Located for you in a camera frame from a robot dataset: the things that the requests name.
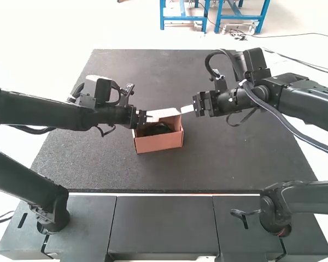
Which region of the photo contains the dark base panel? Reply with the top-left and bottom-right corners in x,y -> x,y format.
107,195 -> 222,262
212,195 -> 328,262
0,194 -> 118,262

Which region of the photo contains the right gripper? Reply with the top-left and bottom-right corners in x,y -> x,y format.
180,88 -> 231,118

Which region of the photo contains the black cable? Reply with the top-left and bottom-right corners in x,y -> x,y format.
242,80 -> 328,159
0,210 -> 15,226
94,124 -> 117,138
1,123 -> 54,135
204,49 -> 237,81
251,32 -> 328,41
226,108 -> 259,127

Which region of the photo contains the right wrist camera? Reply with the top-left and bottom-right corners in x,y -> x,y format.
209,69 -> 228,92

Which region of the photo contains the cardboard box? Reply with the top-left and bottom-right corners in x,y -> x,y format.
132,107 -> 184,154

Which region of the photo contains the black square fan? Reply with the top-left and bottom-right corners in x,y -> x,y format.
141,123 -> 173,137

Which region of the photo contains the black mat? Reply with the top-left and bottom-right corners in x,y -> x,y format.
30,49 -> 319,195

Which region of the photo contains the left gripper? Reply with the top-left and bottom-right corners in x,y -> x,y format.
125,104 -> 154,129

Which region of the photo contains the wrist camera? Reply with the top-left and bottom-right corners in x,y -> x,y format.
84,75 -> 114,106
209,69 -> 228,92

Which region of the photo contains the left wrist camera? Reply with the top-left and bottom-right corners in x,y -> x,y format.
84,75 -> 114,106

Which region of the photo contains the blue metal frame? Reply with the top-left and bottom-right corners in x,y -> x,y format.
214,0 -> 271,35
160,0 -> 208,34

